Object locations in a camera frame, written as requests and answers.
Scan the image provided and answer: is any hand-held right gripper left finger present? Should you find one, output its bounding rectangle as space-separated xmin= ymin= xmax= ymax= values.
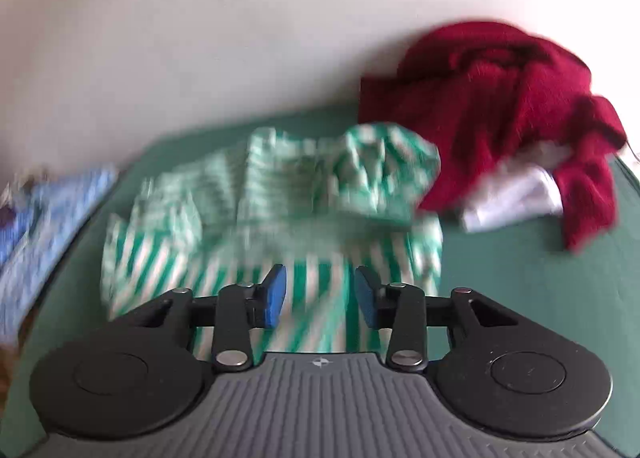
xmin=112 ymin=264 xmax=288 ymax=373

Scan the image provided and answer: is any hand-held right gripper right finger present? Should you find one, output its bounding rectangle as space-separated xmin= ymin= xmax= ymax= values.
xmin=353 ymin=265 xmax=521 ymax=373

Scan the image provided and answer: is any green white striped sweater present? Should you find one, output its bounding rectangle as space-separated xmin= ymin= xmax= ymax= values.
xmin=100 ymin=122 xmax=446 ymax=354

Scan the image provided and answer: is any green tablecloth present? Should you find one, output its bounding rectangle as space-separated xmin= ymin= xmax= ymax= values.
xmin=0 ymin=102 xmax=640 ymax=454

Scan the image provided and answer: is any white garment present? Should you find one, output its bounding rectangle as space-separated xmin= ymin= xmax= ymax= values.
xmin=460 ymin=143 xmax=571 ymax=233

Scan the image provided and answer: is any dark red knit sweater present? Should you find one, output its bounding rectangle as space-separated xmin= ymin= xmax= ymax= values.
xmin=357 ymin=20 xmax=628 ymax=253

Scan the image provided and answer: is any blue white patterned cloth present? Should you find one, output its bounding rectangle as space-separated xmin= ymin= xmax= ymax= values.
xmin=0 ymin=164 xmax=118 ymax=339

